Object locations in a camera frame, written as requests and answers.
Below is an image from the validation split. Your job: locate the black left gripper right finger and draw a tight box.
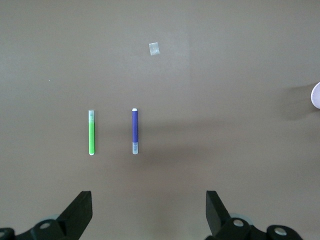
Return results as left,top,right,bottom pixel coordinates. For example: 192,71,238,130
204,190,305,240

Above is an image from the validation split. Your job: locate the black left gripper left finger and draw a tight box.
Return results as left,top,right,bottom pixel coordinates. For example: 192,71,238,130
0,190,94,240

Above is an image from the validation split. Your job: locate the purple pen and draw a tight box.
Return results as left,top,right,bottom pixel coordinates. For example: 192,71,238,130
131,107,140,155

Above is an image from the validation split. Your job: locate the pink pen holder cup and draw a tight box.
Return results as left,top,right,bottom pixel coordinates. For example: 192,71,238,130
309,81,320,110

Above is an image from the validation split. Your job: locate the green pen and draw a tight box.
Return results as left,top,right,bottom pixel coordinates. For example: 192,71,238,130
88,109,97,156

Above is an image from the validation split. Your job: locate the clear tape piece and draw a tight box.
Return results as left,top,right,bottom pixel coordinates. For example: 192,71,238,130
148,42,161,56

